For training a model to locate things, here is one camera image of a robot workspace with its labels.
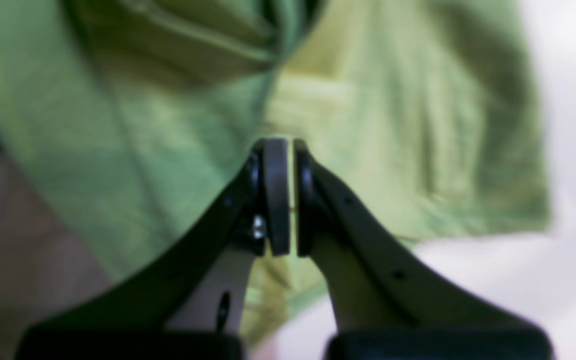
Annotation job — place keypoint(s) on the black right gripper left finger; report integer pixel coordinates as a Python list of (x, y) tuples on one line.
[(187, 304)]

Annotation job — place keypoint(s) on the green T-shirt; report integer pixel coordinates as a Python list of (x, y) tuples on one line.
[(128, 116)]

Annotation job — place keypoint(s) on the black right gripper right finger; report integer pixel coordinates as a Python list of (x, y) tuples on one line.
[(388, 304)]

